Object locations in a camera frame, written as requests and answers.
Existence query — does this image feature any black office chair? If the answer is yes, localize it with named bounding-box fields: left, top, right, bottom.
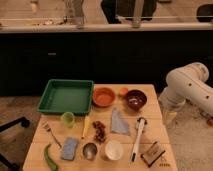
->
left=0, top=116, right=31, bottom=171

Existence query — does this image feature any green plastic tray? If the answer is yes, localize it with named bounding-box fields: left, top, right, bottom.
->
left=38, top=79, right=94, bottom=116

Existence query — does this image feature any orange bowl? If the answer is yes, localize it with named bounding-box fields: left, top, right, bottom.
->
left=92, top=87, right=115, bottom=107

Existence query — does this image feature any green chili pepper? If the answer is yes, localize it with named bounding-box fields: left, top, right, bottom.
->
left=43, top=144, right=58, bottom=171

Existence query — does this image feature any metal fork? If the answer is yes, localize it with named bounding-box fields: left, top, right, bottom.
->
left=42, top=123, right=62, bottom=148

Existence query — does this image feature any green cup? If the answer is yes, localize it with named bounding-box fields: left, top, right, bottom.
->
left=60, top=112, right=75, bottom=128

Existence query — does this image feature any small orange fruit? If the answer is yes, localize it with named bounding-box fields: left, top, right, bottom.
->
left=119, top=87, right=128, bottom=97

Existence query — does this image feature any blue sponge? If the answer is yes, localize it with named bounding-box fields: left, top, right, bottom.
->
left=61, top=137, right=79, bottom=161

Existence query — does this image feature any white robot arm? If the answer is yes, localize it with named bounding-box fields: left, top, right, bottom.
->
left=158, top=62, right=213, bottom=125

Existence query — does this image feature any small metal cup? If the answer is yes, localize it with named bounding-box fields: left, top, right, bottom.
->
left=83, top=143, right=98, bottom=160

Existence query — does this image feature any bunch of red grapes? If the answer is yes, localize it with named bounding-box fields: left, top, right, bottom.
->
left=93, top=121, right=106, bottom=144

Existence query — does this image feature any grey blue cloth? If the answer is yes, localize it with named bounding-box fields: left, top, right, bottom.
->
left=111, top=108, right=130, bottom=136

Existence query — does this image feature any purple bowl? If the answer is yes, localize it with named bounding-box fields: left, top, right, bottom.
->
left=125, top=89, right=147, bottom=111

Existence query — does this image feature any brown wooden box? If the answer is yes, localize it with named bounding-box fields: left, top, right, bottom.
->
left=141, top=141, right=165, bottom=167

